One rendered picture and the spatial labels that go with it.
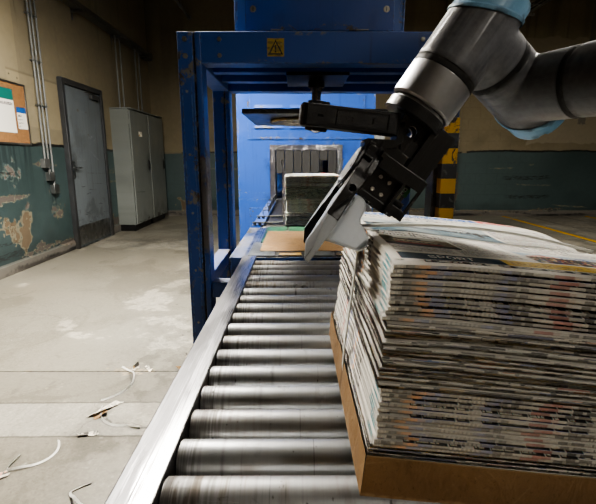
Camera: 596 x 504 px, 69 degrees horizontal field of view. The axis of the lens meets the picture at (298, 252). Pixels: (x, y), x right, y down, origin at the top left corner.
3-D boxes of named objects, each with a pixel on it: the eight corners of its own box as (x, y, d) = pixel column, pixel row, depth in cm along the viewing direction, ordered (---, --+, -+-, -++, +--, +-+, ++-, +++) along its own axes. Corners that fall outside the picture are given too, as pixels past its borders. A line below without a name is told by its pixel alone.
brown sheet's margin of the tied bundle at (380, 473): (664, 526, 40) (678, 486, 39) (359, 497, 39) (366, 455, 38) (561, 423, 56) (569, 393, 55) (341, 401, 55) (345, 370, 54)
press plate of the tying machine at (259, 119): (396, 117, 153) (397, 108, 153) (241, 117, 153) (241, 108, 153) (370, 128, 207) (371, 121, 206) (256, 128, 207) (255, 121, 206)
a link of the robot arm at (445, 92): (423, 50, 45) (404, 67, 53) (396, 88, 46) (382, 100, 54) (480, 93, 46) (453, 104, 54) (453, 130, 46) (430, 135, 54)
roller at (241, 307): (430, 327, 102) (431, 307, 101) (231, 327, 102) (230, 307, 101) (424, 319, 107) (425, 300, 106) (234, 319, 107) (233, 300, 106)
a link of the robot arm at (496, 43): (553, 16, 46) (510, -45, 42) (487, 106, 48) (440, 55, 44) (500, 21, 53) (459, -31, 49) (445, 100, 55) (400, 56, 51)
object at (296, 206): (340, 225, 228) (341, 175, 222) (283, 225, 228) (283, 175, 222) (334, 216, 265) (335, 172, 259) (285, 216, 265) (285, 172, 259)
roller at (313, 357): (474, 382, 77) (476, 356, 76) (209, 383, 77) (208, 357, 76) (463, 369, 82) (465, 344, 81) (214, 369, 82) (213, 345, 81)
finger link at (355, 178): (343, 217, 45) (381, 153, 47) (331, 208, 45) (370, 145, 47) (329, 228, 49) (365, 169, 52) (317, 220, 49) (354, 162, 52)
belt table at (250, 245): (407, 282, 158) (409, 255, 156) (229, 282, 158) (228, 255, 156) (374, 245, 227) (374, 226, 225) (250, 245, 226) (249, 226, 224)
